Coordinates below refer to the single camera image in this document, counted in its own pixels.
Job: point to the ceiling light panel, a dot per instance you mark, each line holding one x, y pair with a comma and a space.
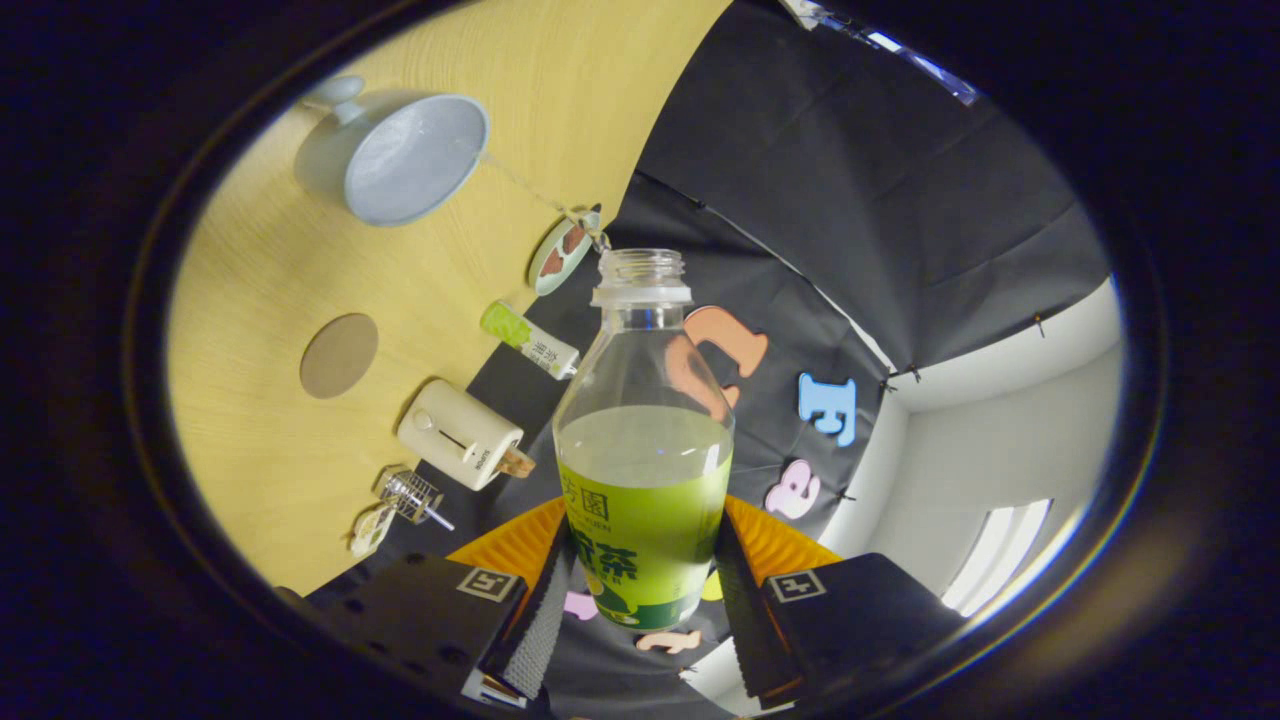
1000, 555

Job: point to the slim white label bottle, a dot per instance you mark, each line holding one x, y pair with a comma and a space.
530, 342

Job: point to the brown food piece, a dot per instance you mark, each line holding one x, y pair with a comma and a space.
574, 240
552, 263

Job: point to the round brown coaster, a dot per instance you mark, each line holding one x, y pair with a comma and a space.
340, 356

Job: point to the pale purple straw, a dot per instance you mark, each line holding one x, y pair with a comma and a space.
440, 520

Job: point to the small white food dish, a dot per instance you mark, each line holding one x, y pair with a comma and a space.
372, 530

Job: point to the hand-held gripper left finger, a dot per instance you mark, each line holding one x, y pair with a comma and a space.
535, 635

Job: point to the wooden table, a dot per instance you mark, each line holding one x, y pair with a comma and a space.
280, 270

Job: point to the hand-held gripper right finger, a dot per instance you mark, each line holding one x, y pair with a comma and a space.
745, 630

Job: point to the white toaster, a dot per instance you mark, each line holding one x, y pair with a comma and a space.
450, 430

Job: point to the green label juice bottle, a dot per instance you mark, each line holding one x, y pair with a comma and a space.
645, 540

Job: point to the white cup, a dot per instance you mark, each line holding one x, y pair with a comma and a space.
415, 160

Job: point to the brown toast slice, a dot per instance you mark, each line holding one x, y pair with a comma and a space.
518, 464

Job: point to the grey round plate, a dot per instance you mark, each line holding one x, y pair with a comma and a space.
545, 282

